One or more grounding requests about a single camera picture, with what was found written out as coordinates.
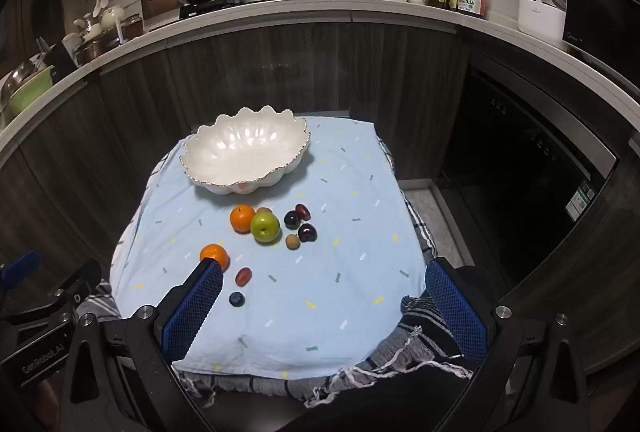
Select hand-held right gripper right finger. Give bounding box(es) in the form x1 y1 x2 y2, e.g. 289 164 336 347
424 256 592 432

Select dark cloth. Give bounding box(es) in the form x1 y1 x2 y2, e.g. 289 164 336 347
290 357 481 432

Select white scalloped ceramic bowl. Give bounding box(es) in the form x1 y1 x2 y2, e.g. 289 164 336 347
180 106 311 196

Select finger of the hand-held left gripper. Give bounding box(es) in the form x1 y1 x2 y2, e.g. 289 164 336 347
0 249 42 285
47 258 103 307

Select green plastic basin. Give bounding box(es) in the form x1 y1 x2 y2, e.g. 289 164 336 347
4 64 56 119

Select white teapot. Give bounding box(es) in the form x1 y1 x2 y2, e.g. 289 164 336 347
100 6 126 31

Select dark wood kitchen cabinet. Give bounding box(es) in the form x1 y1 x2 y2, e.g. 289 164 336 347
0 9 471 293

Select orange tangerine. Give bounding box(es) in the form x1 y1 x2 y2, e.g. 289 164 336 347
229 205 257 233
199 243 230 271

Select grey striped fringed cloth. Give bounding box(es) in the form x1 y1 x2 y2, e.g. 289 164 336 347
75 137 481 408

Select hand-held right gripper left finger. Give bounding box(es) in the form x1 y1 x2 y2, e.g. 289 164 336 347
52 258 224 432

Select light blue sprinkle-print cloth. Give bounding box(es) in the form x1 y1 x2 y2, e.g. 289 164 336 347
109 114 435 380

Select black built-in dishwasher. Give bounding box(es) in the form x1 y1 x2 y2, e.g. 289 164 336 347
434 62 623 297

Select steel bowl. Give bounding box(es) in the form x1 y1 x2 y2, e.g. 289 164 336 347
0 62 38 105

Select black microwave oven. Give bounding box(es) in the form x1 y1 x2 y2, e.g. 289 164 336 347
564 0 640 87

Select person's left forearm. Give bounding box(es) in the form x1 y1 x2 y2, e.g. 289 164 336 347
32 374 68 432

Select glass jar brown contents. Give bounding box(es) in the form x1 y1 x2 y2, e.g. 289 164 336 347
121 14 145 40

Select green apple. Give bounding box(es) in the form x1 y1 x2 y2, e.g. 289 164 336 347
250 211 281 244

